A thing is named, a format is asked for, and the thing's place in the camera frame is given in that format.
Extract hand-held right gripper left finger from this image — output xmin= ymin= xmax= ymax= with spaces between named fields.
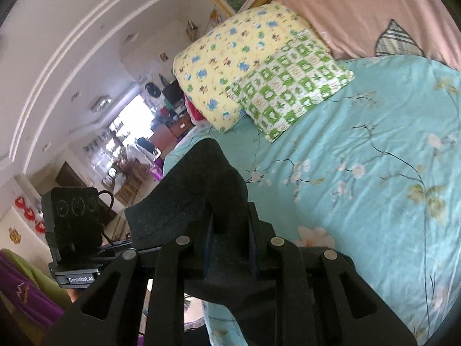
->
xmin=43 ymin=202 xmax=217 ymax=346

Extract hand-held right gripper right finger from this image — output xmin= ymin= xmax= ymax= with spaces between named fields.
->
xmin=248 ymin=202 xmax=418 ymax=346

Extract black pants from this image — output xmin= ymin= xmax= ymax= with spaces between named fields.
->
xmin=124 ymin=138 xmax=278 ymax=346

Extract green cloth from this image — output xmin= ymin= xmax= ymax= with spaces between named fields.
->
xmin=2 ymin=248 xmax=73 ymax=309

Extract purple cloth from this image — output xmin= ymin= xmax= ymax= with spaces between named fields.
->
xmin=0 ymin=249 xmax=67 ymax=332

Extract bright window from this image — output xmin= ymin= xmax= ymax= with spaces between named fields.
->
xmin=108 ymin=94 xmax=160 ymax=154

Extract ceiling lamp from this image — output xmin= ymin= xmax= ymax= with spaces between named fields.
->
xmin=90 ymin=95 xmax=113 ymax=112

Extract brown wooden cabinet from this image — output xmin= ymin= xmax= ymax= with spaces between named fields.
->
xmin=149 ymin=115 xmax=195 ymax=152

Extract red cloth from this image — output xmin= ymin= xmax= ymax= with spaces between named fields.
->
xmin=183 ymin=93 xmax=207 ymax=124

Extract blue floral bed sheet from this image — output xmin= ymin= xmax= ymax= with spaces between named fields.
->
xmin=162 ymin=56 xmax=461 ymax=346

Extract green checked pillow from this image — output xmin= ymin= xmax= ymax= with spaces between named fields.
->
xmin=227 ymin=29 xmax=355 ymax=143

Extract yellow printed pillow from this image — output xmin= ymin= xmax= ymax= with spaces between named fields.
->
xmin=173 ymin=1 xmax=332 ymax=134

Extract pink quilt with plaid hearts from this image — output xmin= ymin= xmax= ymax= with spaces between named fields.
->
xmin=275 ymin=0 xmax=461 ymax=71

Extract black cable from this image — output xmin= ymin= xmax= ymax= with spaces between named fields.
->
xmin=97 ymin=189 xmax=125 ymax=247

